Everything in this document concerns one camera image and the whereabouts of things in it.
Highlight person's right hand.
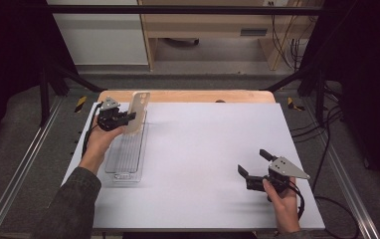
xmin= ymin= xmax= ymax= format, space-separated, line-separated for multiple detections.
xmin=262 ymin=176 xmax=302 ymax=234

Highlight black floor cable loop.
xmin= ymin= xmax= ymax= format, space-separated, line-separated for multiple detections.
xmin=312 ymin=195 xmax=361 ymax=239

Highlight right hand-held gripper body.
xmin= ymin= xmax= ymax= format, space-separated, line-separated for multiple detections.
xmin=245 ymin=156 xmax=311 ymax=195

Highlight hanging black cables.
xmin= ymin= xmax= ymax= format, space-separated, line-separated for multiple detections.
xmin=268 ymin=1 xmax=318 ymax=72

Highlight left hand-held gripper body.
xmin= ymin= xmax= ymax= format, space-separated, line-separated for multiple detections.
xmin=95 ymin=96 xmax=128 ymax=132

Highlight white cabinet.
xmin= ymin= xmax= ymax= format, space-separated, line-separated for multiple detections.
xmin=46 ymin=0 xmax=149 ymax=67

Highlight wooden table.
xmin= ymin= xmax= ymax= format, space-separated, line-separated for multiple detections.
xmin=97 ymin=89 xmax=277 ymax=104

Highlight black metal stand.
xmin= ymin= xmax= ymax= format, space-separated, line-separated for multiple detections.
xmin=263 ymin=61 xmax=332 ymax=124
xmin=38 ymin=61 xmax=106 ymax=127

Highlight wooden desk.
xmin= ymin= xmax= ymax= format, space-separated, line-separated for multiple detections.
xmin=136 ymin=0 xmax=323 ymax=72

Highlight yellow black tape strip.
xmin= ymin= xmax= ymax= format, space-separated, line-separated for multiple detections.
xmin=286 ymin=97 xmax=306 ymax=113
xmin=74 ymin=96 xmax=89 ymax=114

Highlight black floor cable bundle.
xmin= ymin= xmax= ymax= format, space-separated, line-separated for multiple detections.
xmin=289 ymin=84 xmax=345 ymax=188

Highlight person's left hand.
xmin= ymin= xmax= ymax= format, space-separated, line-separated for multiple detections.
xmin=78 ymin=119 xmax=128 ymax=176

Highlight beige phone case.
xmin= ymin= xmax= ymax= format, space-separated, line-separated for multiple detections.
xmin=123 ymin=92 xmax=151 ymax=135

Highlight aluminium rail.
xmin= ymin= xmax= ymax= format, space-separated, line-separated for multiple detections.
xmin=0 ymin=96 xmax=65 ymax=239
xmin=300 ymin=98 xmax=380 ymax=239

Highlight right hand-held gripper cable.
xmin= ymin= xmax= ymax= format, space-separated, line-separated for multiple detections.
xmin=286 ymin=180 xmax=306 ymax=221

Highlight black curtain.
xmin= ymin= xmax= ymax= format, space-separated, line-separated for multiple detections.
xmin=296 ymin=0 xmax=380 ymax=202
xmin=0 ymin=0 xmax=79 ymax=163

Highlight black horizontal frame bar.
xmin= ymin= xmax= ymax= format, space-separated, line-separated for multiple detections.
xmin=25 ymin=4 xmax=340 ymax=16

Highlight clear plastic tray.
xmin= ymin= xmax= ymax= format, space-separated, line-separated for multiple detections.
xmin=103 ymin=111 xmax=150 ymax=184

